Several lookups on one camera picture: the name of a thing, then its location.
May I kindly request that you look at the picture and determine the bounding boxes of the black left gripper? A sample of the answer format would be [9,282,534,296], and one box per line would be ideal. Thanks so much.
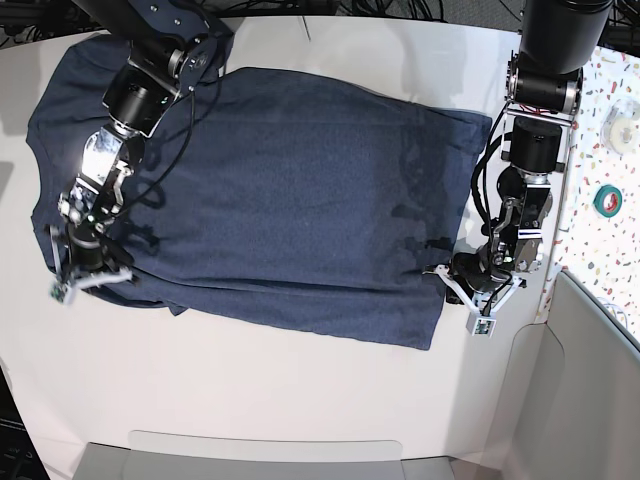
[450,252,513,308]

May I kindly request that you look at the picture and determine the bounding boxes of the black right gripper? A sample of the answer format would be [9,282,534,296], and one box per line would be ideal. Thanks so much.
[62,227,134,278]

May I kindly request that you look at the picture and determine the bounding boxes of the dark blue t-shirt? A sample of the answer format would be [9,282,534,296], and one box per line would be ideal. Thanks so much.
[24,22,494,353]

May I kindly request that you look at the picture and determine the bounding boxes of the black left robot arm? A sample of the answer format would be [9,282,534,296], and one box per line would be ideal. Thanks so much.
[442,1,613,317]

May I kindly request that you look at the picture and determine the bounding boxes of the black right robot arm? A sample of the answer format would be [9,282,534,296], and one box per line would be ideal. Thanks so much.
[49,1,233,286]

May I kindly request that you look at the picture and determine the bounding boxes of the terrazzo patterned side board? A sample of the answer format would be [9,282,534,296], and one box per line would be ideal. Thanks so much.
[539,47,639,336]

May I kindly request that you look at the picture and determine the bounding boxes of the green tape roll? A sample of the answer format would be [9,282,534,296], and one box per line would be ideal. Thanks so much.
[593,185,623,218]

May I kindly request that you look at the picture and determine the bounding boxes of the clear tape spool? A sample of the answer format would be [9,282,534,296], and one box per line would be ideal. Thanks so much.
[600,98,639,156]

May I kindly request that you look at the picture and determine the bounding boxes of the grey bin front edge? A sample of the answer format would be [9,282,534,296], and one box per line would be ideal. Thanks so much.
[73,430,454,480]

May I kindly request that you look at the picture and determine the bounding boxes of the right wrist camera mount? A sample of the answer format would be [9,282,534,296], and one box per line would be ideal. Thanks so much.
[46,223,134,305]

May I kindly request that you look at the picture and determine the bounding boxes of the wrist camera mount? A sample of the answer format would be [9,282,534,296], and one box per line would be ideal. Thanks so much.
[46,223,134,305]
[422,264,526,338]

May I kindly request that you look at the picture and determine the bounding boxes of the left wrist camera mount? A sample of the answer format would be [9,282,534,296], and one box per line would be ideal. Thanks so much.
[422,264,526,338]

